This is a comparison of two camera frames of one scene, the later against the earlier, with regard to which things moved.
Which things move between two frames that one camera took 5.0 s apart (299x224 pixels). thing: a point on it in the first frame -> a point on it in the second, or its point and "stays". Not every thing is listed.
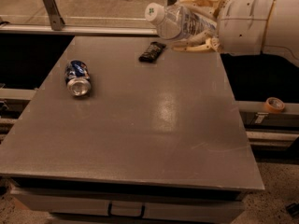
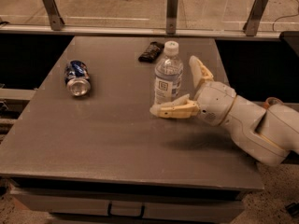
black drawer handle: x=109 y=215 stays
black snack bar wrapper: x=153 y=50 stays
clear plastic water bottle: x=176 y=22 -> x=168 y=75
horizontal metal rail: x=47 y=31 stays
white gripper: x=244 y=22 -> x=215 y=103
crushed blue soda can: x=78 y=77 stays
